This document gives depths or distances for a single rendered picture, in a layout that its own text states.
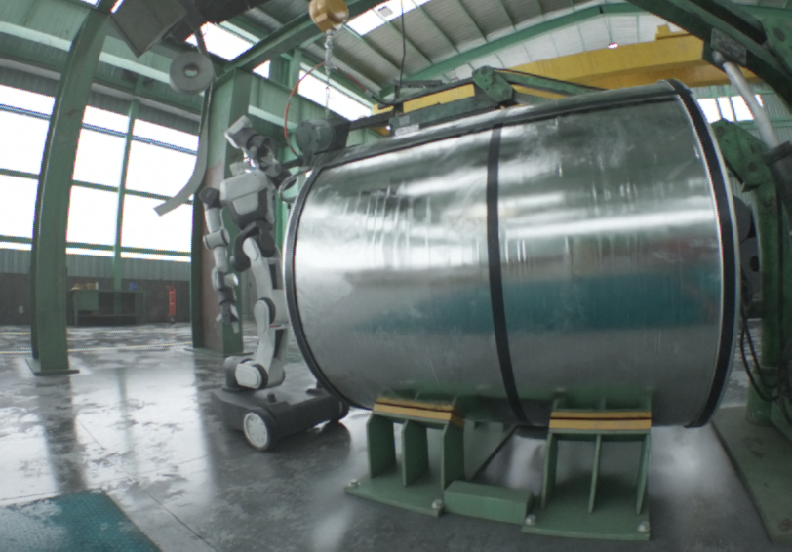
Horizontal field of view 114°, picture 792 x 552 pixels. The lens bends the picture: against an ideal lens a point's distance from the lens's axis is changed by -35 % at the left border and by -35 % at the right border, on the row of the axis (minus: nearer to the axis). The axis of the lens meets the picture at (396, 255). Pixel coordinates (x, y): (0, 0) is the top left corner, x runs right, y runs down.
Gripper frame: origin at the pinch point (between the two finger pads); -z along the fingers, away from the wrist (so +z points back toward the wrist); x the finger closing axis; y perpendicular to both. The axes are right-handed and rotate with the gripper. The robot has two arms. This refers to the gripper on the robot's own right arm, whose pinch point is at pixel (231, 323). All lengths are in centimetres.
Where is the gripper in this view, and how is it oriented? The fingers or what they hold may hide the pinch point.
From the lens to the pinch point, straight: 198.6
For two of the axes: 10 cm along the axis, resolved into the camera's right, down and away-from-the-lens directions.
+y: 9.4, -3.1, 1.5
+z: -3.5, -8.2, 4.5
